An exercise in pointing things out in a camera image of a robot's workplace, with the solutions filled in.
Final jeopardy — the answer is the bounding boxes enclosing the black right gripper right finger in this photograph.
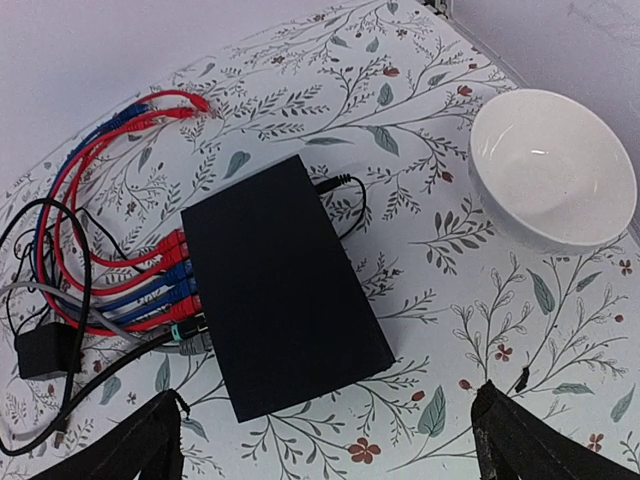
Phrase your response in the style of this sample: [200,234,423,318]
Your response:
[471,381,639,480]

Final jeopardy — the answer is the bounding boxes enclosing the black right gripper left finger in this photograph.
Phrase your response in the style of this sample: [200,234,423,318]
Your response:
[35,390,190,480]

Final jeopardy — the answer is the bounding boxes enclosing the black network switch box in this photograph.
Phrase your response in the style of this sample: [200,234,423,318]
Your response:
[181,156,394,422]

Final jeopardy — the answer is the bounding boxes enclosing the black power cable with plug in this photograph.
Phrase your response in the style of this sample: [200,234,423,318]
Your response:
[314,173,369,241]

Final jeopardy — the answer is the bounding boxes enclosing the black power adapter brick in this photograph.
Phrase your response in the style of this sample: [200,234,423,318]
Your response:
[14,323,80,381]

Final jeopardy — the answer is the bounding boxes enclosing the white ceramic bowl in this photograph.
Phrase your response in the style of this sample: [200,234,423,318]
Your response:
[468,89,638,255]

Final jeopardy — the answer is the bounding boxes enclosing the floral patterned table cloth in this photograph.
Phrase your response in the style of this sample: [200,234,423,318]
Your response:
[0,0,640,480]

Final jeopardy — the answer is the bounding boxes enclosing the grey ethernet cable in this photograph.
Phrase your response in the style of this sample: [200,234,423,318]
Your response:
[0,282,214,357]

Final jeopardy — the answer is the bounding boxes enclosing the blue ethernet cable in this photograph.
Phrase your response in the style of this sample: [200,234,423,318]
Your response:
[32,102,199,324]

